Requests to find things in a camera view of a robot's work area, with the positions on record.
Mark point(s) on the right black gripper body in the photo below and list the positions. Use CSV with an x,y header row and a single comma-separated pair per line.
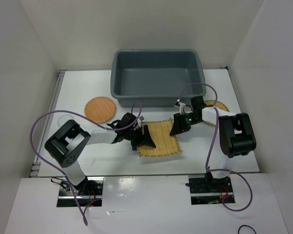
x,y
190,118

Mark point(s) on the square bamboo mat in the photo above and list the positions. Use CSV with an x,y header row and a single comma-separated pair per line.
x,y
166,145

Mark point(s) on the grey plastic bin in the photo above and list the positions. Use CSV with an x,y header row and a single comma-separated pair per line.
x,y
156,77

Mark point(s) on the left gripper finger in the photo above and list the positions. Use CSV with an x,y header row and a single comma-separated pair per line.
x,y
135,145
147,139

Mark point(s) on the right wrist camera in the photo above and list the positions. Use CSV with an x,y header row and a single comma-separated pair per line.
x,y
182,107

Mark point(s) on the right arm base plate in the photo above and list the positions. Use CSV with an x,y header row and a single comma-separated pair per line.
x,y
205,190

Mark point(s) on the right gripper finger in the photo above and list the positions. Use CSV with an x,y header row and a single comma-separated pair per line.
x,y
184,127
177,127

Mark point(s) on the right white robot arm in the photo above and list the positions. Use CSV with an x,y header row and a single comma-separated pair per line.
x,y
233,136

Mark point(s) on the yellow round woven coaster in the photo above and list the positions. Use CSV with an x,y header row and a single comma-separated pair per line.
x,y
222,107

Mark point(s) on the clear plastic cup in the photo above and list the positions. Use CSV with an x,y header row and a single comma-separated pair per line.
x,y
63,119

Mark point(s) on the orange round woven coaster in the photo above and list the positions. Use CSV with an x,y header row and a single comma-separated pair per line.
x,y
100,109

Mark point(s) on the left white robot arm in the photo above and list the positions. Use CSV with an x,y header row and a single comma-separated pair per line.
x,y
68,142

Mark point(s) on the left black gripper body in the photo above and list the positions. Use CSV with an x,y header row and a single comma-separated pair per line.
x,y
134,135

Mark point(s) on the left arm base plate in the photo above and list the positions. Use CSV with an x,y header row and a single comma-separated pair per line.
x,y
90,196

